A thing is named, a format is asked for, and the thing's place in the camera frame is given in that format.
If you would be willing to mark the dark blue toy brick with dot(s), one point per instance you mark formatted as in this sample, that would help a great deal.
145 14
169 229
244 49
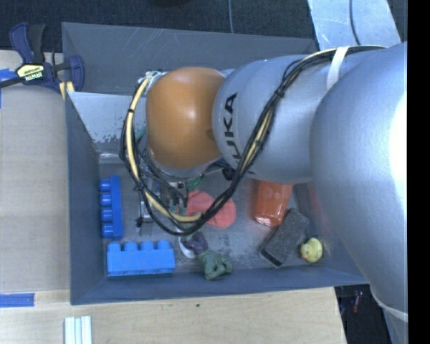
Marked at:
114 206

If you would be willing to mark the grey metal bin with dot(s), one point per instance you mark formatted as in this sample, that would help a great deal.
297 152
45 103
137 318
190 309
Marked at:
93 59

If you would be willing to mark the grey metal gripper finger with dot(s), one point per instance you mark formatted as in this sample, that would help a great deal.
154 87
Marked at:
147 211

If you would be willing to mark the green toy figure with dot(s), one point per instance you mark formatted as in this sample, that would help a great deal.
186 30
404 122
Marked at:
215 265

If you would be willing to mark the purple and white toy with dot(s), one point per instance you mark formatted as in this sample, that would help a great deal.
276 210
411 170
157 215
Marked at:
197 243

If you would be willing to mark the salmon red cloth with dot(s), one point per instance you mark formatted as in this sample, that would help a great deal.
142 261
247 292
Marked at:
222 215

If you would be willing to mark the light blue toy brick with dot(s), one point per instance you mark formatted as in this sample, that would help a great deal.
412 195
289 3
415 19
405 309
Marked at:
139 262

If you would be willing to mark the dark grey sponge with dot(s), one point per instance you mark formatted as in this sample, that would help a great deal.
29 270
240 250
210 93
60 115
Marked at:
286 237

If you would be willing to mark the orange plastic bottle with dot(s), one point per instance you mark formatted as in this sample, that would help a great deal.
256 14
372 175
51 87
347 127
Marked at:
270 203

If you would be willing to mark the pale wood board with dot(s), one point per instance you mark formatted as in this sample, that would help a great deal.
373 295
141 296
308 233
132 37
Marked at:
32 192

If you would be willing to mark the yellow rubber duck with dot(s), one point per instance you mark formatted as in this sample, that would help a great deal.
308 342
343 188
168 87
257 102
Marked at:
311 251

